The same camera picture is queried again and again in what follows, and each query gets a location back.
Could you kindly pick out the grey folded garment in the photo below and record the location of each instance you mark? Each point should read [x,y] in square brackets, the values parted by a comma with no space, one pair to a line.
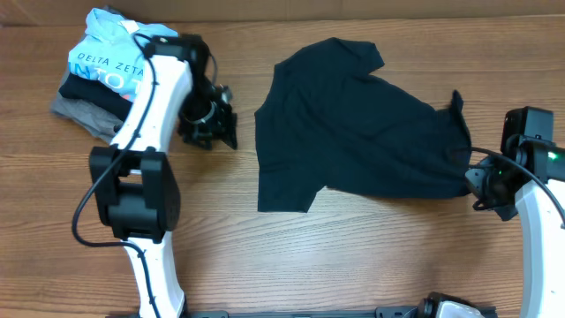
[100,123]

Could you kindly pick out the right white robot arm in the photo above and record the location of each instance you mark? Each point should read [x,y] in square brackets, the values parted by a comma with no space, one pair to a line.
[528,182]

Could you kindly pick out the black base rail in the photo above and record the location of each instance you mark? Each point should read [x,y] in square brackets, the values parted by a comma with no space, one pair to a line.
[434,305]

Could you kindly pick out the black folded garment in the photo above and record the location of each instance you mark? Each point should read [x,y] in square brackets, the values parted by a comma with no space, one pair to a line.
[95,92]

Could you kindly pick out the light blue folded t-shirt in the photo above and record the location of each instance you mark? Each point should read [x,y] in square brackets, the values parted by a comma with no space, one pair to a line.
[109,54]

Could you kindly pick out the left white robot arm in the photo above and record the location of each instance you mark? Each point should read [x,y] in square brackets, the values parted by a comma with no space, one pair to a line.
[134,187]

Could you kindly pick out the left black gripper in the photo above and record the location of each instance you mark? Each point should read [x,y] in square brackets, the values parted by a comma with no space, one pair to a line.
[225,127]

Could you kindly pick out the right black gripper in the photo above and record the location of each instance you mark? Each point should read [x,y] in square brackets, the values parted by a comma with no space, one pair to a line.
[478,185]

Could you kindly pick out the dark teal t-shirt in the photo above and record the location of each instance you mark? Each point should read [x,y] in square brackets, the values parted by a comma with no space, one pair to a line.
[329,122]

